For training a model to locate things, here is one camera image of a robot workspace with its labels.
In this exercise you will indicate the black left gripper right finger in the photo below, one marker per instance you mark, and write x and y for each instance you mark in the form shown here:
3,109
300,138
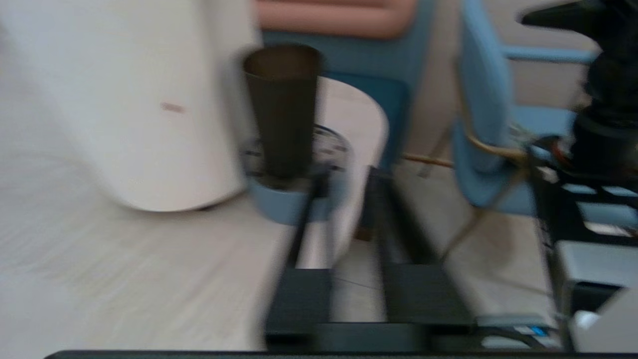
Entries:
423,294

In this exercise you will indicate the clear water dispenser white base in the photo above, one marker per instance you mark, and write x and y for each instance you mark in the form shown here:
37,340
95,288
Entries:
124,99

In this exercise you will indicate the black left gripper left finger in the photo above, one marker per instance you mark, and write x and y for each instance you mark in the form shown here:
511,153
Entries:
304,299

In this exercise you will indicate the robot base chassis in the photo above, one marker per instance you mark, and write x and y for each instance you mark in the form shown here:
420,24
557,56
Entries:
593,269

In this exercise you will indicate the black plastic cup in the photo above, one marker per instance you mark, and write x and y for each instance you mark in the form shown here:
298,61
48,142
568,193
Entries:
284,114

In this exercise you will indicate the teal upholstered bench sofa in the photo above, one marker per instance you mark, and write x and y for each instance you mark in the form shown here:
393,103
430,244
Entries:
384,65

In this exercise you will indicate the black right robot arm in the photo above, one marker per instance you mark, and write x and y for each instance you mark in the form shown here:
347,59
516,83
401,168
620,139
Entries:
610,99

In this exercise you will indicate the blue armchair gold frame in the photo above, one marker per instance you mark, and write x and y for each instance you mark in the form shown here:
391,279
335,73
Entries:
486,114

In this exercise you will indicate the large blue drip tray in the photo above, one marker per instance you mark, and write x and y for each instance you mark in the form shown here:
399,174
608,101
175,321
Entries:
284,204

